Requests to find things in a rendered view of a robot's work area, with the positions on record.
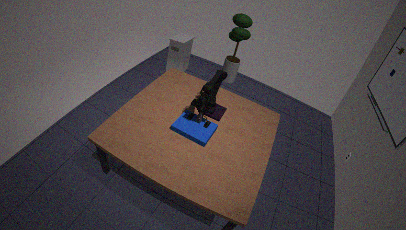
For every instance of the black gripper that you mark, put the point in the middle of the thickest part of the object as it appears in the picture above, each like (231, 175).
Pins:
(210, 110)

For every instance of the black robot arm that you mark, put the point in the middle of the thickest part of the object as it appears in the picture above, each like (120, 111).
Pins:
(210, 91)

